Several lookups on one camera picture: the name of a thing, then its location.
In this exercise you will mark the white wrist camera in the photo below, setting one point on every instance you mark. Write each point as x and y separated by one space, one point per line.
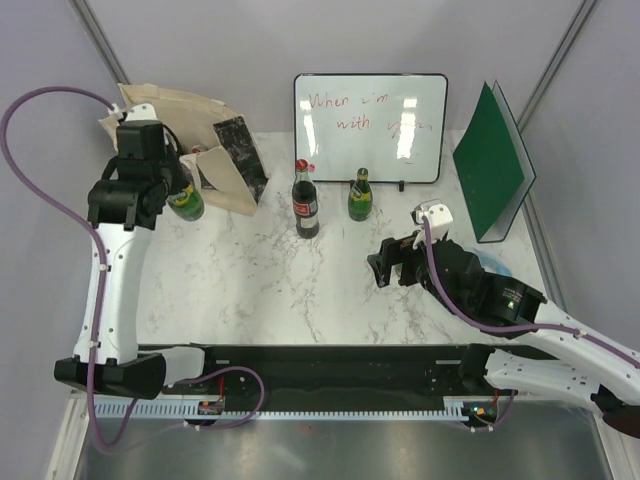
434 220
137 112

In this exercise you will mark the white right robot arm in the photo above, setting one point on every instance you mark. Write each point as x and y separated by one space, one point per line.
583 367

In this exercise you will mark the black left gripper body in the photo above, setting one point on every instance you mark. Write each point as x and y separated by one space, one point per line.
175 180

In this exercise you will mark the small whiteboard black frame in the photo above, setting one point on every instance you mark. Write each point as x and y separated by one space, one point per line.
390 124

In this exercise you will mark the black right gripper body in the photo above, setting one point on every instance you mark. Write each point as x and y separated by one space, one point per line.
414 267

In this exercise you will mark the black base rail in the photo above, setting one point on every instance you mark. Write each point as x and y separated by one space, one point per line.
375 376

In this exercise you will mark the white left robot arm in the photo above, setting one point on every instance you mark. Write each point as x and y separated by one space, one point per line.
123 207

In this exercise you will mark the beige canvas tote bag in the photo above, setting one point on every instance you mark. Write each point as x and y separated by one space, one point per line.
218 150

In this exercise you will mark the light blue face mask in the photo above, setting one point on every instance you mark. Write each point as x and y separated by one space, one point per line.
491 263

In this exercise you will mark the green perrier bottle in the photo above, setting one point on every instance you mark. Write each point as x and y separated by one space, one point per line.
397 272
187 203
360 200

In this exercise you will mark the green folder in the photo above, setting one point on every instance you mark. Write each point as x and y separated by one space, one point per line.
493 166

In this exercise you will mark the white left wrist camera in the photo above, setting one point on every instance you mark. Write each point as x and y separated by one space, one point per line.
137 112

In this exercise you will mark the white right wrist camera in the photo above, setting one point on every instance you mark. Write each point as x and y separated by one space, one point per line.
434 220

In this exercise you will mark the Coca-Cola glass bottle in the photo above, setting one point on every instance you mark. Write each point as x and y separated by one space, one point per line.
304 201

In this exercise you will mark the white slotted cable duct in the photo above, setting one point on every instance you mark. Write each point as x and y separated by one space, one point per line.
194 409

